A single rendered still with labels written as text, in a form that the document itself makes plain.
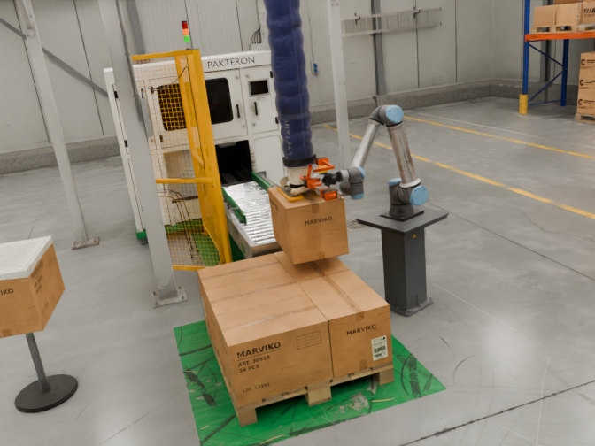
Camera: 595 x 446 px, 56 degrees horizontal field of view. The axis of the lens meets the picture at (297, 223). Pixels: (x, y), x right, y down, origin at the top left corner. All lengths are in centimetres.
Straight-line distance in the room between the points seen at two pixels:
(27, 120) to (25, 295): 954
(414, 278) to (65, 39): 993
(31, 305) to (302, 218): 172
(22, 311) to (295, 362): 163
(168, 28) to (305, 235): 963
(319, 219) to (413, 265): 99
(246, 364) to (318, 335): 44
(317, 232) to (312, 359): 86
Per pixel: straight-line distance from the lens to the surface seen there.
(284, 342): 327
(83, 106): 1287
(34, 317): 369
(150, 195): 485
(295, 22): 373
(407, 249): 425
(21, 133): 1304
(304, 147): 379
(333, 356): 343
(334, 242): 378
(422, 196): 404
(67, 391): 421
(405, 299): 440
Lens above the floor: 215
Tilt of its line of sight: 19 degrees down
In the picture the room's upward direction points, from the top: 6 degrees counter-clockwise
